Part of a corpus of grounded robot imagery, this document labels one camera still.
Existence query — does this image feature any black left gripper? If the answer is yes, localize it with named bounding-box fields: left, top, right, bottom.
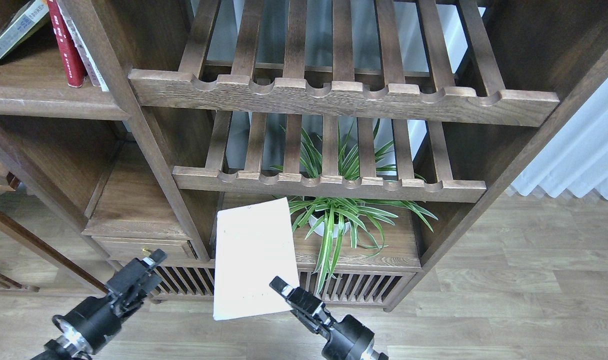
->
left=51, top=249, right=168, bottom=356

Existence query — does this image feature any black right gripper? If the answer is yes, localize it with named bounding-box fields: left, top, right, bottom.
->
left=269, top=276, right=377, bottom=360

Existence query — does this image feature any lavender white paperback book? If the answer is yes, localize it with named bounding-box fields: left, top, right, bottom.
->
left=213, top=198, right=299, bottom=321

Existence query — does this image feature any red paperback book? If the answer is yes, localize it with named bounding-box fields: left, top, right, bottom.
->
left=46, top=0, right=87, bottom=88

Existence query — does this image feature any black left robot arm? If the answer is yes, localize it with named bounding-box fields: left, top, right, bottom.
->
left=34, top=249, right=167, bottom=360

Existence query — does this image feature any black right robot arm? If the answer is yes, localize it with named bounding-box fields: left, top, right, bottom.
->
left=269, top=276, right=389, bottom=360

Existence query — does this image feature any white plant pot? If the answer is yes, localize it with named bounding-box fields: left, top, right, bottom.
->
left=308, top=210, right=365, bottom=238

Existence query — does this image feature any green spider plant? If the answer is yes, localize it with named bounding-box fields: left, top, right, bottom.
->
left=288, top=125, right=438, bottom=296

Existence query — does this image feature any dark wooden bookshelf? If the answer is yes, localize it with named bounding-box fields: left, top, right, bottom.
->
left=0, top=0, right=608, bottom=312

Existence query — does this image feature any upright brown-spined book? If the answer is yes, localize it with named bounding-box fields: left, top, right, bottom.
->
left=57, top=0, right=108, bottom=92

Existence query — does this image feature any upright white book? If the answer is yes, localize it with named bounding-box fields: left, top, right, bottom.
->
left=66, top=0, right=110, bottom=92

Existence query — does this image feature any white pleated curtain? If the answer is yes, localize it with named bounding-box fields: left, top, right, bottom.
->
left=510, top=78, right=608, bottom=200

